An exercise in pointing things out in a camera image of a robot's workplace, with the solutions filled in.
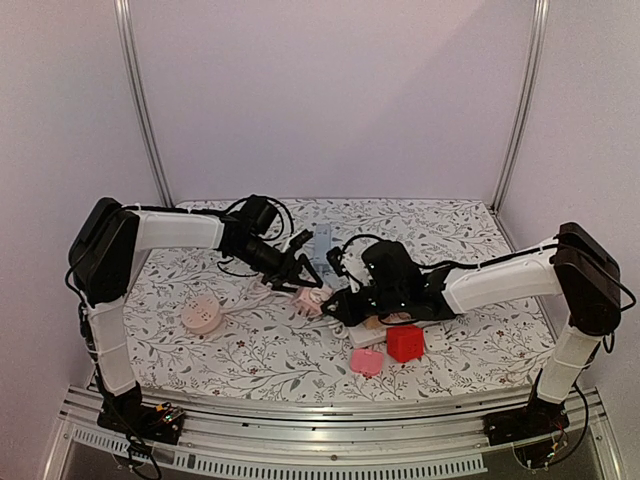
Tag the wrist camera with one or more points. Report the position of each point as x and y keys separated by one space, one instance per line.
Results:
x=297 y=240
x=349 y=266

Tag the white power strip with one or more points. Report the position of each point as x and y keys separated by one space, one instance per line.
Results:
x=361 y=337

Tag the floral patterned table mat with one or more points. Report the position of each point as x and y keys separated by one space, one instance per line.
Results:
x=265 y=350

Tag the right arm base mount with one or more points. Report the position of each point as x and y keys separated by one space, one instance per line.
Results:
x=537 y=433

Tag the aluminium front rail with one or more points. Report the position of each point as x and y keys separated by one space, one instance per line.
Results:
x=441 y=438

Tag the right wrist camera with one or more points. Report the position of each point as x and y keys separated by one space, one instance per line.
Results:
x=349 y=266

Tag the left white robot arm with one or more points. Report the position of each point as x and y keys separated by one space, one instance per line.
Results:
x=105 y=260

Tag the red cube socket adapter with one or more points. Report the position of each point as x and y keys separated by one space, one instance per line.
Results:
x=405 y=343

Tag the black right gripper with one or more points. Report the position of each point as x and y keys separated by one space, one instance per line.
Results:
x=355 y=298

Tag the left aluminium corner post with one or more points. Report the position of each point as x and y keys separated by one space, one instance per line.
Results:
x=133 y=72

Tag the beige cube socket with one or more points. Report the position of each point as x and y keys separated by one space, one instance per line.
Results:
x=373 y=323

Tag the round pink power socket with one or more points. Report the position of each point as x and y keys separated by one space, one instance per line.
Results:
x=201 y=315

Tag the light blue power strip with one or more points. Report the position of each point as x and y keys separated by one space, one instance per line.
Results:
x=321 y=246

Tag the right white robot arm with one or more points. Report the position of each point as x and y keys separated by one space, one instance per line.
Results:
x=570 y=267

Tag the aluminium corner post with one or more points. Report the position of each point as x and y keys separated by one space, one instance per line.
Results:
x=133 y=72
x=532 y=66

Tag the light pink cube socket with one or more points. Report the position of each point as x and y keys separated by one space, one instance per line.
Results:
x=308 y=301

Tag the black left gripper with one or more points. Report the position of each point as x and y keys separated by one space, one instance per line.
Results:
x=286 y=273

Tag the right aluminium corner post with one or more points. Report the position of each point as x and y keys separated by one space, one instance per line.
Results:
x=532 y=66

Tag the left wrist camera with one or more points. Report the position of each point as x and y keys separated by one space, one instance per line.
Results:
x=297 y=240

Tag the pink plug adapter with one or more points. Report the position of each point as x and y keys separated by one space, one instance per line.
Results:
x=366 y=362

